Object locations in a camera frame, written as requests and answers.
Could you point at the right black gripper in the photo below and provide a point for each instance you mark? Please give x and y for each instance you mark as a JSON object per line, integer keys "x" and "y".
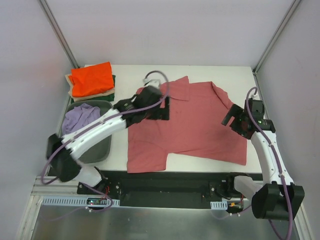
{"x": 231, "y": 116}

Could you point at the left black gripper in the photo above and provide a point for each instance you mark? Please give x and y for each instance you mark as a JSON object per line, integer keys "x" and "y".
{"x": 162, "y": 109}

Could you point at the pink t shirt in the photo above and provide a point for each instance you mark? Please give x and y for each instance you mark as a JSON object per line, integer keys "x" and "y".
{"x": 194, "y": 128}

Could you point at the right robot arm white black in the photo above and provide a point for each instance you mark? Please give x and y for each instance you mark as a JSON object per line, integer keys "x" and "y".
{"x": 278, "y": 197}

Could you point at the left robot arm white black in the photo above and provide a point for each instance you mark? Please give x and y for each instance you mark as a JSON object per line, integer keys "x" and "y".
{"x": 63, "y": 153}

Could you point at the grey plastic bin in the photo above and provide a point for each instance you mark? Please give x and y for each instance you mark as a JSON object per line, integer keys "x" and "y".
{"x": 101, "y": 150}

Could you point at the orange folded t shirt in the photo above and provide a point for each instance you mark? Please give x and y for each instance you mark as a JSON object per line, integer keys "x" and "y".
{"x": 91, "y": 80}

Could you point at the lilac crumpled t shirt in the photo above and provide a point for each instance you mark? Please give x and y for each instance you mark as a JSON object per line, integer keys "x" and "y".
{"x": 79, "y": 117}

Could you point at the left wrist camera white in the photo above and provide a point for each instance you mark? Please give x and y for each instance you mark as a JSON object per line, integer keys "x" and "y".
{"x": 156, "y": 83}

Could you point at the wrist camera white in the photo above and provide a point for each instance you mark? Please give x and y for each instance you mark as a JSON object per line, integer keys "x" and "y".
{"x": 156, "y": 83}
{"x": 255, "y": 95}

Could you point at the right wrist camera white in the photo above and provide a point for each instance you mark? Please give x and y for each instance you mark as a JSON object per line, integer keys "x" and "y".
{"x": 255, "y": 95}

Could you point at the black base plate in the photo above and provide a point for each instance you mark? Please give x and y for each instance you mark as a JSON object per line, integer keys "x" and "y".
{"x": 182, "y": 190}

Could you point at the right white cable duct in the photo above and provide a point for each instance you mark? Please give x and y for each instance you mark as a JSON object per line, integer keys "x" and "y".
{"x": 219, "y": 205}

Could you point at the white cable duct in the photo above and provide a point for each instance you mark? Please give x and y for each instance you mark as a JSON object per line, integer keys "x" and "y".
{"x": 94, "y": 202}
{"x": 219, "y": 205}

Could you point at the left aluminium frame post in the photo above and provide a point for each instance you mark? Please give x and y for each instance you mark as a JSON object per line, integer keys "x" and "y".
{"x": 58, "y": 32}

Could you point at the aluminium frame post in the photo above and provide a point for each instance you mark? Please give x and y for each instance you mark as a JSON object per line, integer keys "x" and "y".
{"x": 276, "y": 35}
{"x": 58, "y": 32}

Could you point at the aluminium rail front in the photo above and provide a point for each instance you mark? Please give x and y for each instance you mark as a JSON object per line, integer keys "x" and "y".
{"x": 56, "y": 188}

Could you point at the right aluminium frame post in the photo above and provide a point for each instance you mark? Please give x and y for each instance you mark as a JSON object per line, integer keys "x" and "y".
{"x": 276, "y": 35}

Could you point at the left white cable duct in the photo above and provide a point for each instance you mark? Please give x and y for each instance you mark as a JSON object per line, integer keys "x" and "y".
{"x": 94, "y": 202}

